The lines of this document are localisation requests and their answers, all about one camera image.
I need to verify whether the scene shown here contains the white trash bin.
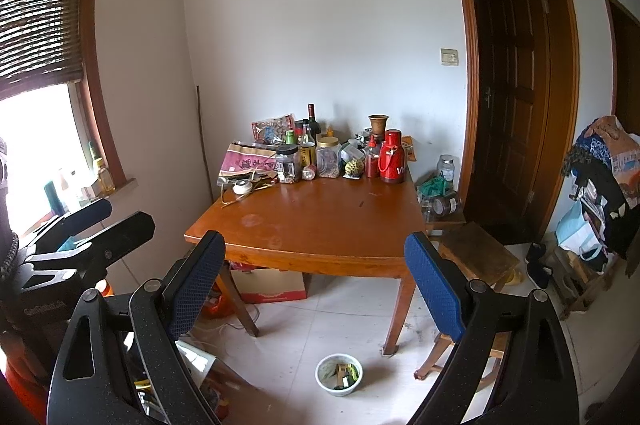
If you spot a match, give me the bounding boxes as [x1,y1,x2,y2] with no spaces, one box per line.
[314,353,363,397]

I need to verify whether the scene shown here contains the wooden stool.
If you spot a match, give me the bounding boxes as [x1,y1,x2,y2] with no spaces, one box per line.
[413,221,520,392]

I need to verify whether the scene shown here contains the low wooden side table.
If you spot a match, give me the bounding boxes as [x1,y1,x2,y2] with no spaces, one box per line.
[423,208,466,240]

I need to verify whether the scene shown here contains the red white cardboard box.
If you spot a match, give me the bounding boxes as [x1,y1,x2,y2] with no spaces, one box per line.
[231,268,307,305]

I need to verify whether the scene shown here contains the lying metal lid jar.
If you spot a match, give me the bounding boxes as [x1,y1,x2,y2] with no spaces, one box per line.
[432,192,460,218]

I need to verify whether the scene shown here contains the green cloth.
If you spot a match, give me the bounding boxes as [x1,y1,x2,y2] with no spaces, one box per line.
[416,176,454,200]

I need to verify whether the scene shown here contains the black shoes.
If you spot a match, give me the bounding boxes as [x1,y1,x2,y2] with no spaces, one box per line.
[525,243,553,289]

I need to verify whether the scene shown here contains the wooden dining table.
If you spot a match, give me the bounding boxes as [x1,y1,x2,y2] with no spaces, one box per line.
[183,178,425,356]

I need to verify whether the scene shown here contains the glass jar on side table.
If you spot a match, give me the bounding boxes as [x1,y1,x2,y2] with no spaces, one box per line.
[437,154,456,183]

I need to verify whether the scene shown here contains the small white round device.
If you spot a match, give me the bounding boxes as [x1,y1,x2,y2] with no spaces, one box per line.
[232,179,254,196]

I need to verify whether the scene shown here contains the red thermos flask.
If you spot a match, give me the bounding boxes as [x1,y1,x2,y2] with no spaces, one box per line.
[378,129,406,184]

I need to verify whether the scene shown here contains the red sauce bottle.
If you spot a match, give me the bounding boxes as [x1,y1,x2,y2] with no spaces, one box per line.
[364,133,380,179]

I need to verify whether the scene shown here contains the yellow green pinecone ornament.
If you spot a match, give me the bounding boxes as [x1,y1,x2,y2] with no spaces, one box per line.
[344,159,364,179]

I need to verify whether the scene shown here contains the pink paper gift bag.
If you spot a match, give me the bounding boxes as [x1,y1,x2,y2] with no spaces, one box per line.
[217,142,277,184]

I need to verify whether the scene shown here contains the small red can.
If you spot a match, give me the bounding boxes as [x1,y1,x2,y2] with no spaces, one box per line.
[302,164,317,181]

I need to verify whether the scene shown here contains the brown clay vase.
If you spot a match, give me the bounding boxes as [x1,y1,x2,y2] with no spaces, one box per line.
[369,114,388,138]

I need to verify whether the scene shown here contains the gold lid plastic jar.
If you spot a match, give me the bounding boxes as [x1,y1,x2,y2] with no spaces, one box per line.
[316,136,341,179]

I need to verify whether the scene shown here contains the black lid glass jar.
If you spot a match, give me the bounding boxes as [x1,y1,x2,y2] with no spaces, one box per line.
[276,143,302,184]

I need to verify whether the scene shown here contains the dark wine bottle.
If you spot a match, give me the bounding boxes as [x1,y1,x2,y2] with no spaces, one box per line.
[307,104,321,140]

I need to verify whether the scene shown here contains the clothes rack pile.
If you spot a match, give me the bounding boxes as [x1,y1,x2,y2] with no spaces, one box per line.
[561,115,639,261]

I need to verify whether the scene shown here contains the bamboo window blind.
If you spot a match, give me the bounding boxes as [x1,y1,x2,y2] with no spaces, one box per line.
[1,0,84,98]

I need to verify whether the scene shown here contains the dark wooden door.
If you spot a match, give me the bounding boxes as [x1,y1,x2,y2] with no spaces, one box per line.
[459,0,579,244]

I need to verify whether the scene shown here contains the wall light switch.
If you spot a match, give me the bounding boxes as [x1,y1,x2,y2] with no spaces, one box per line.
[440,48,459,66]

